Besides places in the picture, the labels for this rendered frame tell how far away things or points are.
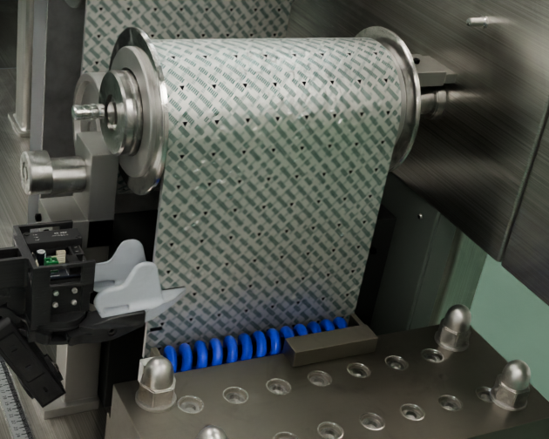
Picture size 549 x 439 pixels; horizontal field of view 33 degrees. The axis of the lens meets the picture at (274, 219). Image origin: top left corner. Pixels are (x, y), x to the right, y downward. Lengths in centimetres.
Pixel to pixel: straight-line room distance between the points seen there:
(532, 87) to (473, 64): 8
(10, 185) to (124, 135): 65
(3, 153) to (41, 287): 77
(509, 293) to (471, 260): 194
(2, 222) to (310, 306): 54
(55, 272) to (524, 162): 43
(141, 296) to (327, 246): 20
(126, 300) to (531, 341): 227
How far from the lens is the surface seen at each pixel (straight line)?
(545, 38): 88
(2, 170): 149
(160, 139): 79
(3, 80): 182
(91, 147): 88
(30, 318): 81
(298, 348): 91
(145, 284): 84
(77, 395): 103
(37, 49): 119
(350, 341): 94
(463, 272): 128
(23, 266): 80
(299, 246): 92
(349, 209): 92
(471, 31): 96
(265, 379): 90
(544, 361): 295
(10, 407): 104
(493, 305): 313
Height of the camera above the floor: 159
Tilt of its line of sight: 29 degrees down
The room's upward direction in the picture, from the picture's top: 10 degrees clockwise
